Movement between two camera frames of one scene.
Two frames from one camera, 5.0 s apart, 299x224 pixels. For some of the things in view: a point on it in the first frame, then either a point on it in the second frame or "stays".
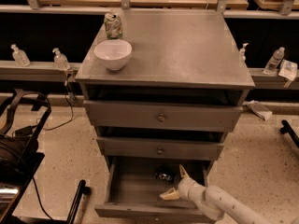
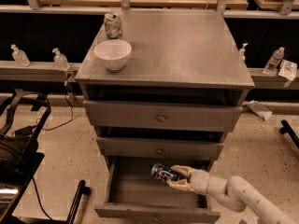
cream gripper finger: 183,172 → 184,170
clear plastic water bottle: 273,63 stays
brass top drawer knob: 161,118 stays
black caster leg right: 288,129 stays
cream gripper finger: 171,194 → 181,184
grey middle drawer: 160,147 stays
